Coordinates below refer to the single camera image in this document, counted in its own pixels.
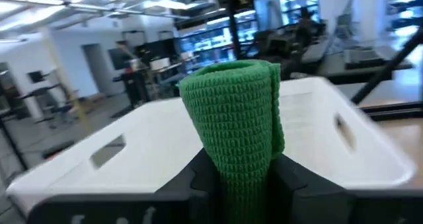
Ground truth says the white box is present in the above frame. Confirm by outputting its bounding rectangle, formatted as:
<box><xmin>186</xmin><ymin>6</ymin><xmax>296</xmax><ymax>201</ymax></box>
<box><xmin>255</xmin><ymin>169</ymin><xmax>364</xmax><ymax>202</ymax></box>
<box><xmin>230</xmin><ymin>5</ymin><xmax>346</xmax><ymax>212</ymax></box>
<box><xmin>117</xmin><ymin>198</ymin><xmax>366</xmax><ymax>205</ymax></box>
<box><xmin>150</xmin><ymin>57</ymin><xmax>171</xmax><ymax>71</ymax></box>

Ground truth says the black metal rig frame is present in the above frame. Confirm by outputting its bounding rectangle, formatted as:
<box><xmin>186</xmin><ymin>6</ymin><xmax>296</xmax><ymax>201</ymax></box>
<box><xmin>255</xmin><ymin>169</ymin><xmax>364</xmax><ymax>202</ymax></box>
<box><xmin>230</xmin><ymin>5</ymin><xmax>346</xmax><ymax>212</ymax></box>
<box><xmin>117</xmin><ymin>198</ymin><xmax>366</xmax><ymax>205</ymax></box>
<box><xmin>350</xmin><ymin>27</ymin><xmax>423</xmax><ymax>121</ymax></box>

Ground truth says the yellow pole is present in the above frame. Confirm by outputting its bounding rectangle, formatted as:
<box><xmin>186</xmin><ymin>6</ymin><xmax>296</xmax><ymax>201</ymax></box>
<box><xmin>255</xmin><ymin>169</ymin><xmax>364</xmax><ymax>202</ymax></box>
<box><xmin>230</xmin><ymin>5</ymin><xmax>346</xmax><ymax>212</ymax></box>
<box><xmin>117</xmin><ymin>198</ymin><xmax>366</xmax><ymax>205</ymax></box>
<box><xmin>41</xmin><ymin>28</ymin><xmax>95</xmax><ymax>134</ymax></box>

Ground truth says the grey desk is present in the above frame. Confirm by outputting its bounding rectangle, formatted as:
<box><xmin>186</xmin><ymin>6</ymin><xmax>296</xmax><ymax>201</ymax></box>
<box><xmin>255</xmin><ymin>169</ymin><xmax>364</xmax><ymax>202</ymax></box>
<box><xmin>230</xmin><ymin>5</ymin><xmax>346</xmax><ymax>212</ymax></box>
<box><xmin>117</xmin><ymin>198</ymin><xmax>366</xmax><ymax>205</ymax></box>
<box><xmin>297</xmin><ymin>35</ymin><xmax>414</xmax><ymax>81</ymax></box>

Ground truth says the black vertical post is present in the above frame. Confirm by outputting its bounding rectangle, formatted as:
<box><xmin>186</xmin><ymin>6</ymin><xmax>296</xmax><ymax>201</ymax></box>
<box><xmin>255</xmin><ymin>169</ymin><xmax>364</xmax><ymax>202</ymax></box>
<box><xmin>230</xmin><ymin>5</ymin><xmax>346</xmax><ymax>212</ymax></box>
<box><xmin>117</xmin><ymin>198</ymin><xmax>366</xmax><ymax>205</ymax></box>
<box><xmin>226</xmin><ymin>0</ymin><xmax>244</xmax><ymax>60</ymax></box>

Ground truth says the green bandage roll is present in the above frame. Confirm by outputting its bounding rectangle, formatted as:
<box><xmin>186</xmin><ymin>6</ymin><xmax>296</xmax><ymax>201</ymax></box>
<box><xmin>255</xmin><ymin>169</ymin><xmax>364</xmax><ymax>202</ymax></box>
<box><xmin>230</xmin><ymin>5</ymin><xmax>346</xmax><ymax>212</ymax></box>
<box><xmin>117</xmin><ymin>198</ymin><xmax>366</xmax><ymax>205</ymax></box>
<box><xmin>179</xmin><ymin>59</ymin><xmax>286</xmax><ymax>224</ymax></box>

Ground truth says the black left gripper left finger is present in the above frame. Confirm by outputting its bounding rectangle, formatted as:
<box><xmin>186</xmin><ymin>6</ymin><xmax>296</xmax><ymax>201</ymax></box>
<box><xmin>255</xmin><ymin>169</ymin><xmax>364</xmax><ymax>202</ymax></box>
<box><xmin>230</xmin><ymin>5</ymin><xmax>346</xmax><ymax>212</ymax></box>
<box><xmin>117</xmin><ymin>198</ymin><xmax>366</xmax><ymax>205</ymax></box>
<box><xmin>155</xmin><ymin>148</ymin><xmax>221</xmax><ymax>224</ymax></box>

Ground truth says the white perforated plastic basket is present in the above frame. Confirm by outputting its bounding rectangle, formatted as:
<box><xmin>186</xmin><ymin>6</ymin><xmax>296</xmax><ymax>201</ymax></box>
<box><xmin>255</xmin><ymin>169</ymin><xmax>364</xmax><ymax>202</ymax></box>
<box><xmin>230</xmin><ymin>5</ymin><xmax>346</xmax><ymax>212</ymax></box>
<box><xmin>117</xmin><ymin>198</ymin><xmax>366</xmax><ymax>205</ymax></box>
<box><xmin>5</xmin><ymin>75</ymin><xmax>417</xmax><ymax>218</ymax></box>

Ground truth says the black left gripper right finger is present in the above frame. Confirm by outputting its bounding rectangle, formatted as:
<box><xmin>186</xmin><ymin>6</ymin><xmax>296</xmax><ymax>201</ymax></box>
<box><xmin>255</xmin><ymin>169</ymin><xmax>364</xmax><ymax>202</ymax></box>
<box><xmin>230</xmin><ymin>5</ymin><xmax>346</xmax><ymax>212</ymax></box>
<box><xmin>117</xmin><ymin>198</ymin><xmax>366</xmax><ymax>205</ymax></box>
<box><xmin>268</xmin><ymin>153</ymin><xmax>352</xmax><ymax>224</ymax></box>

